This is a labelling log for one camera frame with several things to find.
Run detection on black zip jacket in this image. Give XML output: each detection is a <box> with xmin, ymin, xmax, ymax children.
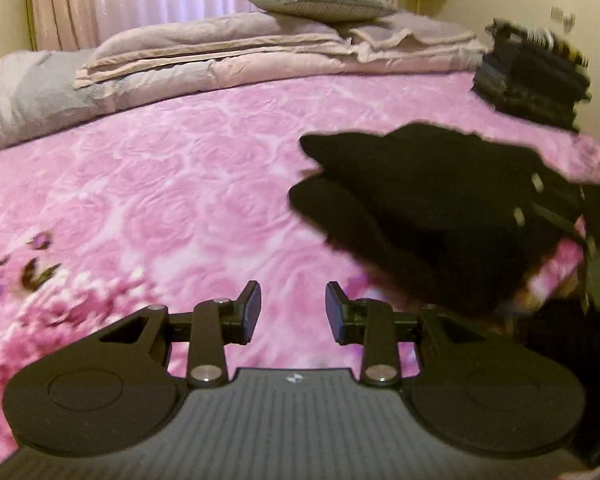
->
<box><xmin>288</xmin><ymin>122</ymin><xmax>582</xmax><ymax>315</ymax></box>

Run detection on stack of dark folded clothes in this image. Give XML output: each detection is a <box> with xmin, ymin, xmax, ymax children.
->
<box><xmin>472</xmin><ymin>18</ymin><xmax>591</xmax><ymax>132</ymax></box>

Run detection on pink floral bedspread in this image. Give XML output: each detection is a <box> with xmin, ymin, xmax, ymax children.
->
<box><xmin>0</xmin><ymin>73</ymin><xmax>600</xmax><ymax>463</ymax></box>

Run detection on folded beige duvet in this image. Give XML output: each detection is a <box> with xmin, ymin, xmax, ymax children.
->
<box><xmin>0</xmin><ymin>11</ymin><xmax>486</xmax><ymax>151</ymax></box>

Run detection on wall power sockets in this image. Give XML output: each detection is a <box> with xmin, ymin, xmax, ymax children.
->
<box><xmin>550</xmin><ymin>6</ymin><xmax>600</xmax><ymax>49</ymax></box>

